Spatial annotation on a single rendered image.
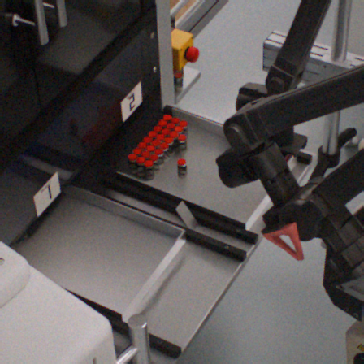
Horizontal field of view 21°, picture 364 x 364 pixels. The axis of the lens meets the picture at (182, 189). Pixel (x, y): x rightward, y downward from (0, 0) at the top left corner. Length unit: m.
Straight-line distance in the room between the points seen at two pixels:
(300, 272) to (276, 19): 1.41
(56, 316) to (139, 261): 0.94
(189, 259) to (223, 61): 2.03
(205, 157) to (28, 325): 1.21
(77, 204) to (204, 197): 0.29
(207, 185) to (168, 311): 0.37
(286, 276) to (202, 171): 1.00
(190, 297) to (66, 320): 0.88
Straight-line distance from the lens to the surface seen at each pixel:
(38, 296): 1.22
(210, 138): 2.38
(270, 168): 1.71
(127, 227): 2.18
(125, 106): 2.26
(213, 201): 2.23
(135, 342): 1.28
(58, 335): 1.18
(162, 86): 2.41
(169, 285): 2.07
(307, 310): 3.15
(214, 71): 4.00
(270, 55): 3.25
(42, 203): 2.08
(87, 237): 2.17
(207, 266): 2.10
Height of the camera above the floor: 2.49
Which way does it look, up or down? 45 degrees down
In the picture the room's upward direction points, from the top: 3 degrees counter-clockwise
